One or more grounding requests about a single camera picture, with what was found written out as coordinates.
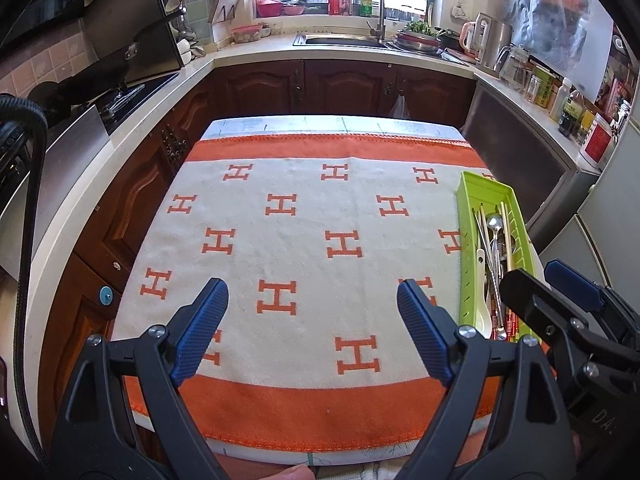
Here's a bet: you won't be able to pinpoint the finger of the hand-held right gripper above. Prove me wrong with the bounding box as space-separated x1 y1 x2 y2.
500 268 590 357
543 258 640 343

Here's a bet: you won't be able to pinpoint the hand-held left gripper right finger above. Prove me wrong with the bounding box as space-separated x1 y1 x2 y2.
396 279 577 480

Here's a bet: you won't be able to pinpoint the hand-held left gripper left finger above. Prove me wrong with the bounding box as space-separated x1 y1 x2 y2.
50 277 230 480

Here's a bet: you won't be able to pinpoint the white ceramic spoon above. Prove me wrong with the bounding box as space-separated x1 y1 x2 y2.
474 248 494 339

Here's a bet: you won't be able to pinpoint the large metal spoon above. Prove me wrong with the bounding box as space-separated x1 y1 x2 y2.
486 213 505 281

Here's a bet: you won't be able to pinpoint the green plastic utensil tray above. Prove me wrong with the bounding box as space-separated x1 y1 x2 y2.
456 171 544 347

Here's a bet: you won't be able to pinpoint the person's left hand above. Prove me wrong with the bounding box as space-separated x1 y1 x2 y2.
259 463 317 480

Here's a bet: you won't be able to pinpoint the brushed metal appliance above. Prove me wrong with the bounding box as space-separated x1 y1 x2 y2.
462 80 602 247

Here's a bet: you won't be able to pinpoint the orange and beige printed blanket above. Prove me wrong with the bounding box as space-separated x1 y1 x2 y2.
111 134 556 454

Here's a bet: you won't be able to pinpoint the group of condiment bottles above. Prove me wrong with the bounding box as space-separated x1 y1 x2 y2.
525 62 632 167

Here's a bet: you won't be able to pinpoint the stainless steel box appliance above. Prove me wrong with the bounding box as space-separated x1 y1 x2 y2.
0 105 109 282

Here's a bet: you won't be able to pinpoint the glass pitcher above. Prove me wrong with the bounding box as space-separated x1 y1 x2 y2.
497 45 534 93

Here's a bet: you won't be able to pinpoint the hanging clear plastic bag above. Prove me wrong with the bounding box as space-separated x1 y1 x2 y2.
387 91 414 121

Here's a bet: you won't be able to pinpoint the black gas stove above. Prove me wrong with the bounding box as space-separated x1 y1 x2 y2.
97 72 181 127

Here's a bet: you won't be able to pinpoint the dark wooden kitchen cabinets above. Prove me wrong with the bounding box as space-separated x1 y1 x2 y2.
37 57 479 411

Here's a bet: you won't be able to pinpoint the clear plastic sheet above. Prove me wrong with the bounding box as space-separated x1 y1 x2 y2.
510 0 617 102

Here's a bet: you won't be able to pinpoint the metal basin with vegetables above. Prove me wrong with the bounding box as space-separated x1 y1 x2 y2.
392 20 444 54

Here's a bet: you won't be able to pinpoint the white ceramic dishes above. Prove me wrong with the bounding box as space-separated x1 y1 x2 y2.
176 35 206 67

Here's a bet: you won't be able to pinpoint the white kitchen countertop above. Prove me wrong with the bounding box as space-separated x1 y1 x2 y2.
0 32 603 311

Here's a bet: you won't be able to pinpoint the pink-rimmed food container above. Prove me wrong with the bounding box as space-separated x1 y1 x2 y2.
230 24 264 45

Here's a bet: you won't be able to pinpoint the steel kitchen sink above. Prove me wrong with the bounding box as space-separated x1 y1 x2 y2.
292 33 397 51

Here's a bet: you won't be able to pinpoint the steel kitchen faucet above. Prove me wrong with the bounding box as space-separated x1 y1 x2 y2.
361 0 389 42

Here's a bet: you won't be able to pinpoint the stainless steel splash guard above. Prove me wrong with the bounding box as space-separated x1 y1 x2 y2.
82 0 187 92

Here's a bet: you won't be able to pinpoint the black braided cable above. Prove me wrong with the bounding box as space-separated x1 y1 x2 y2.
0 92 51 456

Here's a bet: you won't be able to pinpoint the steel kettle with pink handle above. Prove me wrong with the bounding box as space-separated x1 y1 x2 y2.
459 12 514 67

